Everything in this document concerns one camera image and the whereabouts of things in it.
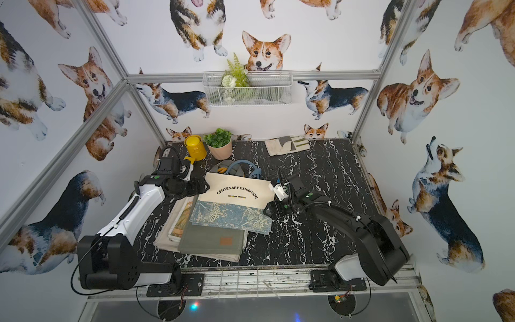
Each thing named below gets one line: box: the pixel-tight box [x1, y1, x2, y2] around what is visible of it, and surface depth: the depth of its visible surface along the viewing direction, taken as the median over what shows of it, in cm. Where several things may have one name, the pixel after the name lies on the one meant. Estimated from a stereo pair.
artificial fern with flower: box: [220, 52, 251, 88], surface depth 84 cm
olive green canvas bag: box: [177, 223, 247, 255], surface depth 83 cm
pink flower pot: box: [207, 139, 233, 161], surface depth 108 cm
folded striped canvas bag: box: [264, 135, 311, 157], surface depth 123 cm
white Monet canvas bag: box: [152, 195, 249, 263], surface depth 85 cm
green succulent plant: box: [203, 128, 233, 149], surface depth 106 cm
